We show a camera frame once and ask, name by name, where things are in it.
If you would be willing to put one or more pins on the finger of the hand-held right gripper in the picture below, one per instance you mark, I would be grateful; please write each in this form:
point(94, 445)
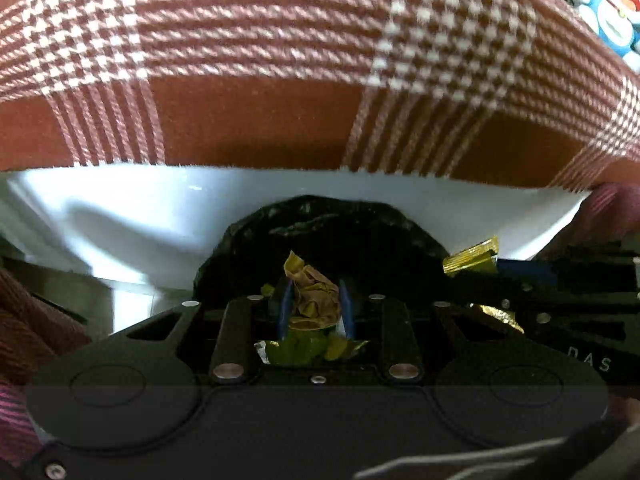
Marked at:
point(565, 300)
point(525, 272)

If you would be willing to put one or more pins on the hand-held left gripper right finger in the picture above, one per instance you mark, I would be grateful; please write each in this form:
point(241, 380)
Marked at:
point(346, 310)

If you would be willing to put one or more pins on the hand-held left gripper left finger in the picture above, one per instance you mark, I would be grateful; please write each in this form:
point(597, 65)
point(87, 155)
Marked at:
point(285, 310)

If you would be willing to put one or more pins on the yellow-green foil snack bag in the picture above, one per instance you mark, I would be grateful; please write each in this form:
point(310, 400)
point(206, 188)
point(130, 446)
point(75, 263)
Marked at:
point(312, 300)

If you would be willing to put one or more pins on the small gold foil wrapper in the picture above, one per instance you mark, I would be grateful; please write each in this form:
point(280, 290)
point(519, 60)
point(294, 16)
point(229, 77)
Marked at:
point(472, 260)

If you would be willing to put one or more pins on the black trash bag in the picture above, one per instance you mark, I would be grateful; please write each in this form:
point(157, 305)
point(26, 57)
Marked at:
point(325, 230)

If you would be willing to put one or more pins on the red white plaid blanket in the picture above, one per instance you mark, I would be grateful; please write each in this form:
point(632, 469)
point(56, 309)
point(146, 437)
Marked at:
point(250, 110)

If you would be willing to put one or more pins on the red striped garment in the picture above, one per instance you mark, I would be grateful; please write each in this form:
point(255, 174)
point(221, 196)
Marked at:
point(30, 325)

